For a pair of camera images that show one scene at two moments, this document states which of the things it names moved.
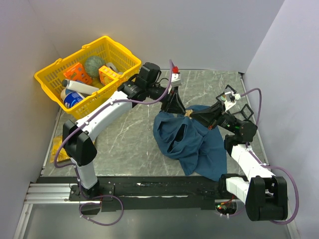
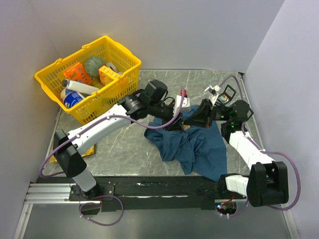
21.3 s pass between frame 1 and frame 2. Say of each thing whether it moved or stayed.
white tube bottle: stayed
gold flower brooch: moved
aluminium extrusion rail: stayed
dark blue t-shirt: stayed
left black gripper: moved
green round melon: stayed
